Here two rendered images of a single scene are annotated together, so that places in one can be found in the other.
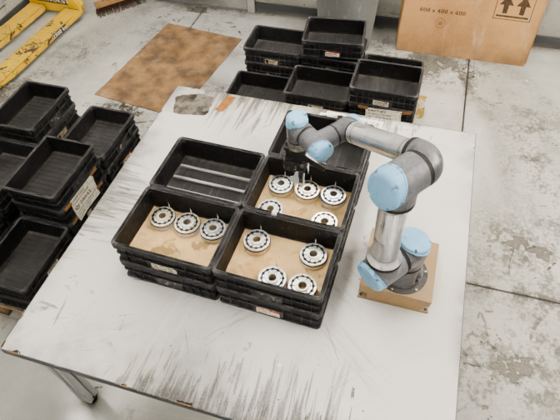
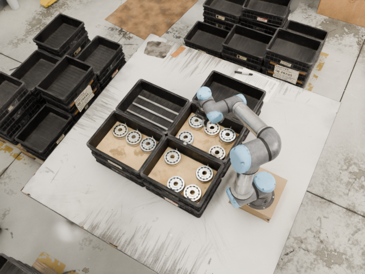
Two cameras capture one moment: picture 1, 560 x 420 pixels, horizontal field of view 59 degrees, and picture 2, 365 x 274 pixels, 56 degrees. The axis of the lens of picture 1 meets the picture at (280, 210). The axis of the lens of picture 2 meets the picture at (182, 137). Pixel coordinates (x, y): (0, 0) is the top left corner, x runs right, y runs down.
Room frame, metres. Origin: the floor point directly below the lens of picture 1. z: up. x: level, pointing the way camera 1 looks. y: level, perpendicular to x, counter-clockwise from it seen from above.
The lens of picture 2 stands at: (0.18, -0.23, 2.71)
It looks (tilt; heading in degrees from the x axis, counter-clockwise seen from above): 59 degrees down; 15
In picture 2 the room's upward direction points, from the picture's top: 6 degrees counter-clockwise
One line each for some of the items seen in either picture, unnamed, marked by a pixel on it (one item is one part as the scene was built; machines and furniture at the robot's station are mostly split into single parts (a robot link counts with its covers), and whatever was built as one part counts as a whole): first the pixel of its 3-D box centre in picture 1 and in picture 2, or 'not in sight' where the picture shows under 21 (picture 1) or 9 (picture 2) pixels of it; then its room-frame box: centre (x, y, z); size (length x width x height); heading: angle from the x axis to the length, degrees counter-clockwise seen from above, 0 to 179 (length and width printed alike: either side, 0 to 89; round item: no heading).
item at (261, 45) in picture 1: (277, 61); (226, 15); (3.07, -0.04, 0.31); 0.40 x 0.30 x 0.34; 71
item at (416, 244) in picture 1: (410, 248); (262, 185); (0.97, -0.44, 0.96); 0.13 x 0.12 x 0.14; 123
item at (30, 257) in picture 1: (31, 264); (48, 134); (1.46, 1.30, 0.26); 0.40 x 0.30 x 0.23; 161
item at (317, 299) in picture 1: (278, 252); (182, 169); (1.01, 0.01, 0.92); 0.40 x 0.30 x 0.02; 70
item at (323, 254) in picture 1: (313, 254); (204, 173); (1.03, -0.11, 0.86); 0.10 x 0.10 x 0.01
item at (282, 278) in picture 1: (272, 278); (175, 184); (0.94, 0.04, 0.86); 0.10 x 0.10 x 0.01
